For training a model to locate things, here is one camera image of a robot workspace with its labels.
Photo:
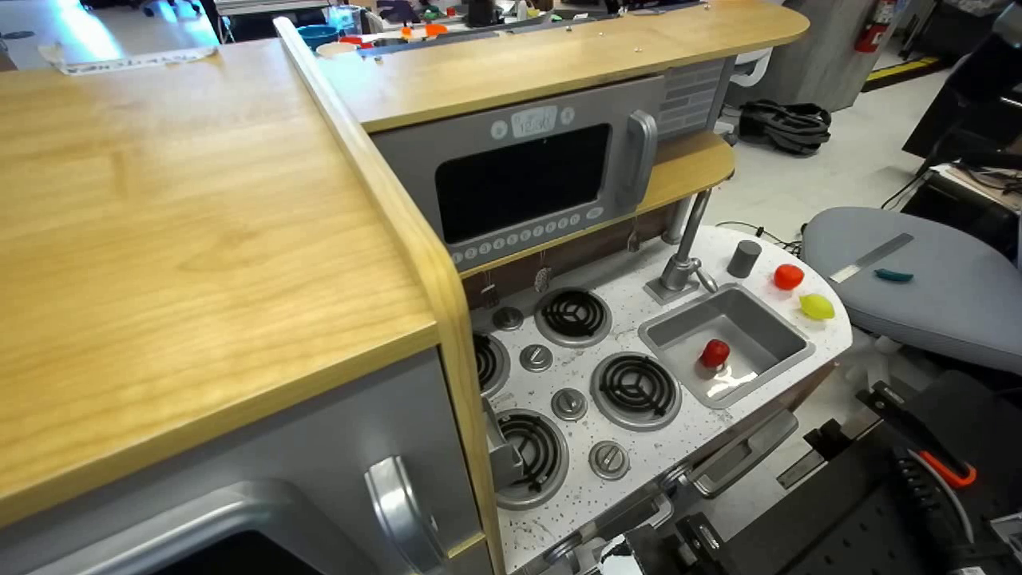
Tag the yellow toy lemon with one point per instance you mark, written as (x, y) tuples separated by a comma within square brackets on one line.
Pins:
[(815, 309)]

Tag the grey stove knob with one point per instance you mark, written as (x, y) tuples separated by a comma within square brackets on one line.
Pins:
[(505, 317), (566, 405), (607, 460), (535, 357)]

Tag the back right stove burner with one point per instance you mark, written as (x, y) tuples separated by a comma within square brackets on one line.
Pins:
[(572, 317)]

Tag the stove burner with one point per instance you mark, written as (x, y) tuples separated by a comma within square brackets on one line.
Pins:
[(491, 361), (538, 458), (572, 317), (637, 391)]

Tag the back left stove burner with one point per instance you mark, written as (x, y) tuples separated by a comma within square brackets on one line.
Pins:
[(491, 361)]

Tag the front right stove burner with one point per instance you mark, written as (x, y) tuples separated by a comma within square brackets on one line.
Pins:
[(637, 391)]

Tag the front left stove burner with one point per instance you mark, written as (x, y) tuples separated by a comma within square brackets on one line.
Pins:
[(538, 458)]

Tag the red toy tomato on counter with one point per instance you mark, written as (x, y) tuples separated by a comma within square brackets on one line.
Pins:
[(788, 277)]

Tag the grey toy microwave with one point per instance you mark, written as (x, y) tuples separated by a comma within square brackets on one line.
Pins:
[(505, 180)]

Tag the grey toy faucet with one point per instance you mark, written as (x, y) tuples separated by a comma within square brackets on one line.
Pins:
[(686, 273)]

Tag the red toy fruit in sink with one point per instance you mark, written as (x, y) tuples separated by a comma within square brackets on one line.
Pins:
[(713, 353)]

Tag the grey cylinder cup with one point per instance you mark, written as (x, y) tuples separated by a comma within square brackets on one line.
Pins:
[(746, 258)]

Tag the grey toy sink basin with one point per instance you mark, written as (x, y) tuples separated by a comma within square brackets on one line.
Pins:
[(763, 345)]

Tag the wooden toy kitchen cabinet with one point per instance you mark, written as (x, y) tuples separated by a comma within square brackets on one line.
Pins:
[(195, 248)]

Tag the teal marker pen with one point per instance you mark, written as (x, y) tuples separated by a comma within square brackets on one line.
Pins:
[(892, 277)]

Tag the red fire extinguisher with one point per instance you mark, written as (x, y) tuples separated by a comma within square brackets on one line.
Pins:
[(878, 25)]

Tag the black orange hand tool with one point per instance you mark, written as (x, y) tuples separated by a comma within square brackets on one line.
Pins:
[(934, 479)]

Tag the grey oven door handle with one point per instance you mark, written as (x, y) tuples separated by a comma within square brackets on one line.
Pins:
[(743, 451)]

